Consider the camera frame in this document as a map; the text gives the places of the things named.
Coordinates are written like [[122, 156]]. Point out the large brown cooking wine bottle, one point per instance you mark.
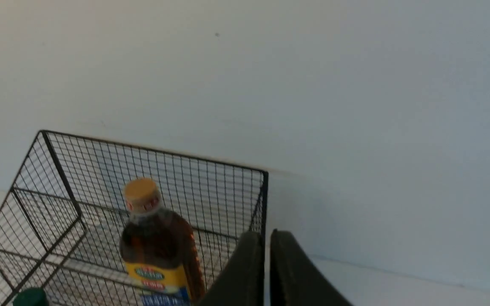
[[158, 249]]

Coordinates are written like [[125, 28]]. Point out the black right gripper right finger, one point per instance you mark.
[[294, 279]]

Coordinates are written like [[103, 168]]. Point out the small green-capped seasoning bottle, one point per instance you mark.
[[33, 296]]

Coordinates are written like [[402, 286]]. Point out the black wire mesh shelf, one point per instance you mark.
[[62, 217]]

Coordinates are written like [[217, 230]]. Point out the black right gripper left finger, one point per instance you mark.
[[241, 282]]

